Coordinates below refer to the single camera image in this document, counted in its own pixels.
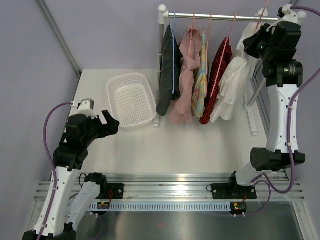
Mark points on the pink pleated skirt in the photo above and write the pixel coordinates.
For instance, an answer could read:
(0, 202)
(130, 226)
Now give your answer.
(182, 110)

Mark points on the dark grey dotted skirt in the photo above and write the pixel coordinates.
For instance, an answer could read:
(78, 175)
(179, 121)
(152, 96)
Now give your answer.
(165, 96)

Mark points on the blue wire hanger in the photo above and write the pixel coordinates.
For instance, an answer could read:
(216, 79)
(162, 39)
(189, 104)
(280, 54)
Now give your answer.
(174, 56)

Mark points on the pink hanger of white skirt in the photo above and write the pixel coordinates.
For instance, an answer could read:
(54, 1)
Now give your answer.
(261, 17)

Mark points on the pink hanger of tie-dye skirt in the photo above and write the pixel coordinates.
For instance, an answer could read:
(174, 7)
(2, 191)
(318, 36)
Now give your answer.
(208, 31)

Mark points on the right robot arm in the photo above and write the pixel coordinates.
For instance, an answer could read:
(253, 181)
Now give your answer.
(276, 46)

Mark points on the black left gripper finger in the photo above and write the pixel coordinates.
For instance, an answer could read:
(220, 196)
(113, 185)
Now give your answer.
(112, 127)
(108, 117)

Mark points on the aluminium corner frame left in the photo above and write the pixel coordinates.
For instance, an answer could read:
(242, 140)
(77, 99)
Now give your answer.
(45, 11)

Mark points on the yellow blue tie-dye skirt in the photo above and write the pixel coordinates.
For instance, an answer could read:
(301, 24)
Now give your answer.
(201, 82)

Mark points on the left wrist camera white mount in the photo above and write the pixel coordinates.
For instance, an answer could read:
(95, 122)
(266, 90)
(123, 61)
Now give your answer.
(85, 107)

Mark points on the white perforated plastic basket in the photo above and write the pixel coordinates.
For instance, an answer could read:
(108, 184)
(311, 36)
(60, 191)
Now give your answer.
(131, 100)

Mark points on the red polka dot skirt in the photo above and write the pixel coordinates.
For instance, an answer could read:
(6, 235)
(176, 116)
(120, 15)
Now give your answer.
(220, 63)

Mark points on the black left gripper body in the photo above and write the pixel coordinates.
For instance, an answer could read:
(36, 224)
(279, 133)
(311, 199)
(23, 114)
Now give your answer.
(97, 129)

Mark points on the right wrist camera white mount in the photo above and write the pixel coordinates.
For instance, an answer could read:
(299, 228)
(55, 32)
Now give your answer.
(291, 16)

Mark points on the aluminium corner frame right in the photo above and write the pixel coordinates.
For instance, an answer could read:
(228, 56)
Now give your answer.
(260, 99)

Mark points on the aluminium corner frame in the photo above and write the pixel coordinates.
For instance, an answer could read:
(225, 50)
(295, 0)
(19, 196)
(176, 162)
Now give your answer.
(45, 11)
(260, 99)

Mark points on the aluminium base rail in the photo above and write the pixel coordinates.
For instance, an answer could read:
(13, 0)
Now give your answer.
(185, 187)

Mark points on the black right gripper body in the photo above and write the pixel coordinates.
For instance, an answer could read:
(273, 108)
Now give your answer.
(263, 39)

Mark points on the white metal clothes rack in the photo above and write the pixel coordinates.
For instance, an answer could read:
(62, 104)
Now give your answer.
(164, 14)

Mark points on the white slotted cable duct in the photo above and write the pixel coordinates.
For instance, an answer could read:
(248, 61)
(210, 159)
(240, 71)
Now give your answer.
(161, 207)

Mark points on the white ruffled skirt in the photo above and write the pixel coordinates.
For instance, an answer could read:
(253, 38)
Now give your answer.
(236, 77)

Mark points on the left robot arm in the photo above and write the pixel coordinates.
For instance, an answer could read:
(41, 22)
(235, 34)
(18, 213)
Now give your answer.
(60, 216)

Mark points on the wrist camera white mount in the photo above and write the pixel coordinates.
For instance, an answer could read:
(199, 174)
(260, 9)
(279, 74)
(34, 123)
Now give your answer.
(85, 107)
(291, 16)

